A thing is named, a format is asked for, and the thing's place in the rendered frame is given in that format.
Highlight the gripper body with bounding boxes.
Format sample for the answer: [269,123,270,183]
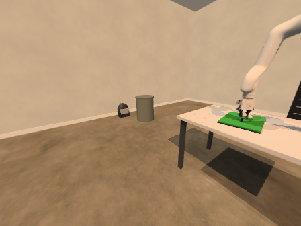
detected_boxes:
[239,98,255,110]

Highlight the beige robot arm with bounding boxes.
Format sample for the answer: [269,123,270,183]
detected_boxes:
[241,15,301,98]

